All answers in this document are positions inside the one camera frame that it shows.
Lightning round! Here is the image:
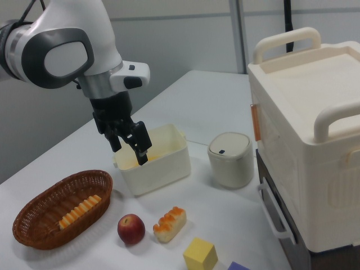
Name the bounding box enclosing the cream toy cabinet with handles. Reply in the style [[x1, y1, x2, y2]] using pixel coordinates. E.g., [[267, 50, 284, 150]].
[[247, 27, 360, 254]]

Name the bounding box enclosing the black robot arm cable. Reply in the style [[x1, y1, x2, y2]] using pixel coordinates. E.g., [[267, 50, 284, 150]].
[[17, 0, 46, 24]]

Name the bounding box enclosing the yellow cube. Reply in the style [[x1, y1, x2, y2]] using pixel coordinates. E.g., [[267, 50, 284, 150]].
[[182, 237, 219, 270]]

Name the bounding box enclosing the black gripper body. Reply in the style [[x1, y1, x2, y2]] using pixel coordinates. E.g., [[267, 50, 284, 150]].
[[89, 91, 141, 137]]

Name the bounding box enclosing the red toy apple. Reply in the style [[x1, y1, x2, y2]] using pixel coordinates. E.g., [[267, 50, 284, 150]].
[[117, 213, 146, 245]]

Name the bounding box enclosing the grey partition post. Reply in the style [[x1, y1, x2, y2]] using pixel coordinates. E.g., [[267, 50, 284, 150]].
[[230, 0, 249, 75]]

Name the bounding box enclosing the small white lidded bin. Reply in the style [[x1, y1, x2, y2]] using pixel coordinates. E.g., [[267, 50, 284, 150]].
[[207, 132, 255, 189]]

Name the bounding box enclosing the yellow orange striped toy food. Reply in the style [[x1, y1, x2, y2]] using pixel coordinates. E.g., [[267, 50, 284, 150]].
[[58, 194, 102, 231]]

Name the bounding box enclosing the white square plastic container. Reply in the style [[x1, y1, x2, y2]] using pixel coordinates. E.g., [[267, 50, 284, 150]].
[[113, 123, 192, 197]]

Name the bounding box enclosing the dark drawer with white handle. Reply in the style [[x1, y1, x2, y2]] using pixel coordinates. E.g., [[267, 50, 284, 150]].
[[255, 148, 312, 270]]

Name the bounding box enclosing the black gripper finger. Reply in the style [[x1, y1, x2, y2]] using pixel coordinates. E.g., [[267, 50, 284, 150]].
[[126, 120, 153, 166], [105, 127, 123, 154]]

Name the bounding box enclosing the purple cube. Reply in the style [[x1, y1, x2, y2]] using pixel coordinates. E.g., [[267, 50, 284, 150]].
[[227, 261, 251, 270]]

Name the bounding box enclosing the orange cabinet door handle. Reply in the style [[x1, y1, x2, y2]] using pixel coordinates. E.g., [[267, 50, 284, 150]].
[[250, 103, 260, 141]]

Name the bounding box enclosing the brown wicker oval basket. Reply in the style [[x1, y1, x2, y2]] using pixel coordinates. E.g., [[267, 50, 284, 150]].
[[12, 169, 114, 250]]

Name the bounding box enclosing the black pole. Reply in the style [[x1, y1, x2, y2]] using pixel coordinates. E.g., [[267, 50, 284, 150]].
[[282, 0, 295, 53]]

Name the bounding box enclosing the toy bread with orange topping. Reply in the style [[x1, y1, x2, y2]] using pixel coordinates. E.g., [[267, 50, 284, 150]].
[[152, 206, 187, 243]]

